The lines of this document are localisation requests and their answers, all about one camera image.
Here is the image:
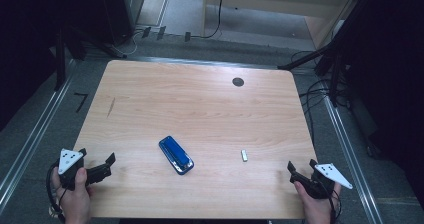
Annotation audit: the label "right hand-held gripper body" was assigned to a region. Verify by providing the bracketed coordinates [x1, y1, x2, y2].
[298, 163, 354, 200]

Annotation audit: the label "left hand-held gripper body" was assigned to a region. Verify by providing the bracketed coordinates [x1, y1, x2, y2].
[57, 148, 89, 191]

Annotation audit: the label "blue stapler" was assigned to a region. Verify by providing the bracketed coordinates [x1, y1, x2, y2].
[158, 135, 195, 176]

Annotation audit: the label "person's left hand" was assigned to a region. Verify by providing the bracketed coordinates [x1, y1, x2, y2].
[51, 167, 94, 224]

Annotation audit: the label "person's right hand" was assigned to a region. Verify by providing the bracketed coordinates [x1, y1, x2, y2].
[293, 181, 343, 224]

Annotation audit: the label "black metal stand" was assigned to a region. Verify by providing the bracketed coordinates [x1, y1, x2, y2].
[54, 23, 128, 92]
[277, 0, 371, 108]

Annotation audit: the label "dark cabinet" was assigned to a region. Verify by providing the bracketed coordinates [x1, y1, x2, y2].
[99, 0, 145, 46]

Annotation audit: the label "light wooden furniture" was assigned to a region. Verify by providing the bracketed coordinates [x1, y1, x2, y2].
[201, 0, 365, 50]

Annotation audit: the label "metal floor rail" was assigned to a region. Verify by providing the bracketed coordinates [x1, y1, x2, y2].
[0, 58, 77, 215]
[321, 93, 385, 224]

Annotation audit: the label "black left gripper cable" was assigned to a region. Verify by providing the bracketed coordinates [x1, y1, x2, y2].
[45, 162, 68, 218]

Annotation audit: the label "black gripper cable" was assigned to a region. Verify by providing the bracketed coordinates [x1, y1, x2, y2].
[45, 162, 68, 218]
[328, 187, 343, 223]

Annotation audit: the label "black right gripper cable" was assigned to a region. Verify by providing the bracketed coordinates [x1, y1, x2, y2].
[328, 187, 343, 223]

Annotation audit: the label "black floor cables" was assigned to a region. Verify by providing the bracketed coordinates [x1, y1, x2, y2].
[290, 50, 351, 146]

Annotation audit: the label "white floor cable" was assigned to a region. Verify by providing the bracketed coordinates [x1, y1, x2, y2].
[111, 30, 145, 57]

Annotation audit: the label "black hanging cable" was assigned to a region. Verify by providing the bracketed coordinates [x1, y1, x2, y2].
[189, 0, 226, 40]

